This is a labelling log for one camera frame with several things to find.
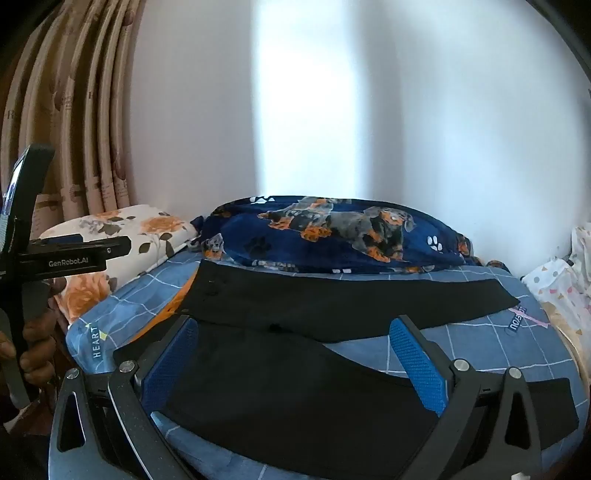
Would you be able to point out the beige pink pleated curtain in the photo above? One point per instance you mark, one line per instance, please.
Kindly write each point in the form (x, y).
(92, 115)

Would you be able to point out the blue dog print blanket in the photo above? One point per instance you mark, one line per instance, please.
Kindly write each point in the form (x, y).
(258, 224)

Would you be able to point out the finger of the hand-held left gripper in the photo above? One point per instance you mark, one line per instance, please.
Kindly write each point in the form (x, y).
(27, 198)

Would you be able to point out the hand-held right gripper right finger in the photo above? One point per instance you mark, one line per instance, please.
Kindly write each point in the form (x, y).
(418, 369)

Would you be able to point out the black pants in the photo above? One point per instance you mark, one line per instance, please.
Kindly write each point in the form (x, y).
(323, 295)

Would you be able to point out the person's left hand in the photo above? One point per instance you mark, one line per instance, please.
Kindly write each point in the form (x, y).
(41, 346)

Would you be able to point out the blue checked bed sheet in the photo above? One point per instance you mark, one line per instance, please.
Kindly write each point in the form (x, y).
(461, 344)

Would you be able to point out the beige cloth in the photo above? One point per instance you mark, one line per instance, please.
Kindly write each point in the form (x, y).
(570, 341)

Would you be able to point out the white confetti print cloth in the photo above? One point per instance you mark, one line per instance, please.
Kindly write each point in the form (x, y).
(554, 281)

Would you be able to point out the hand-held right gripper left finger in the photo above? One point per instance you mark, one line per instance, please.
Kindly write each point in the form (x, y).
(170, 369)

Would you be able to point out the white orange floral pillow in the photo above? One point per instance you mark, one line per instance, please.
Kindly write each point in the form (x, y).
(138, 230)

